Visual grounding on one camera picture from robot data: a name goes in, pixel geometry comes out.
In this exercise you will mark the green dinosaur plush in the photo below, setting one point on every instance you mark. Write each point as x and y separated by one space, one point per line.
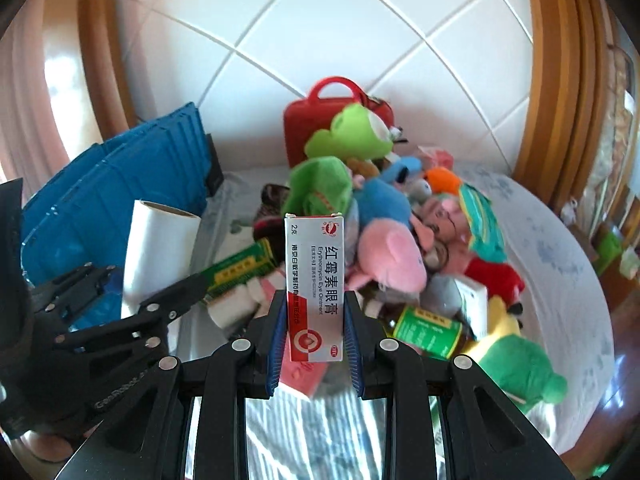
319 187

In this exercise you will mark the green yellow turtle plush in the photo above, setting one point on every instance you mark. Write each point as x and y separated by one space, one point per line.
519 366

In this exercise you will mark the teal green plush toy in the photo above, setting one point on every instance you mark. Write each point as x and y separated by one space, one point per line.
485 235

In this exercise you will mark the white blue medicine box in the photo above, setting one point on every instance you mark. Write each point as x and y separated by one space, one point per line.
474 305

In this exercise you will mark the pink glasses character plush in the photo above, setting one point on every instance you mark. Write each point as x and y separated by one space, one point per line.
442 233

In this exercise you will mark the green frog plush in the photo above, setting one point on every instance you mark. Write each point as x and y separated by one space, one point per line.
355 132

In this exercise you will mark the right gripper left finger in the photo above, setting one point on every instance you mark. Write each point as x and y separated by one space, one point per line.
275 333

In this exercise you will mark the white paper roll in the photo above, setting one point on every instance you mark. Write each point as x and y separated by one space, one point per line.
159 251

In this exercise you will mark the green yellow medicine box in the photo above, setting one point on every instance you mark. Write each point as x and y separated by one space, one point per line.
255 261

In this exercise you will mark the pink tissue pack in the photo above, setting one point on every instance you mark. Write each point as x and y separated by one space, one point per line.
302 378

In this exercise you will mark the brown bottle green label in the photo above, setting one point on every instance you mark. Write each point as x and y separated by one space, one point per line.
426 332

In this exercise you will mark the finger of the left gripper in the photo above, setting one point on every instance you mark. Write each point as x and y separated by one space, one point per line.
177 299
94 295

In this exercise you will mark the pink pig plush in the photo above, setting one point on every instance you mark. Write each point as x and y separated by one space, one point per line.
388 254

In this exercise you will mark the red plush toy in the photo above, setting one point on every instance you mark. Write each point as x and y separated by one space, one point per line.
500 280

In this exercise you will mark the red white ointment box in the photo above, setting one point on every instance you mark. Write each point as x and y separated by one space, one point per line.
314 272

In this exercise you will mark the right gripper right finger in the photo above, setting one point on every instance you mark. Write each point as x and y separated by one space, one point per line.
352 344

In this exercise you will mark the blue plush toy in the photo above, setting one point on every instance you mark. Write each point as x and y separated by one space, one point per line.
381 197

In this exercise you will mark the red plastic case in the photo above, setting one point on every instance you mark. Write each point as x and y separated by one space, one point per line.
302 118

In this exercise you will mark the orange plush ball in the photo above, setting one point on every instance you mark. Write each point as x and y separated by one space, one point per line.
443 181

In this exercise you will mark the blue plastic crate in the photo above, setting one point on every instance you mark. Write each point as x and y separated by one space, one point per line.
83 214

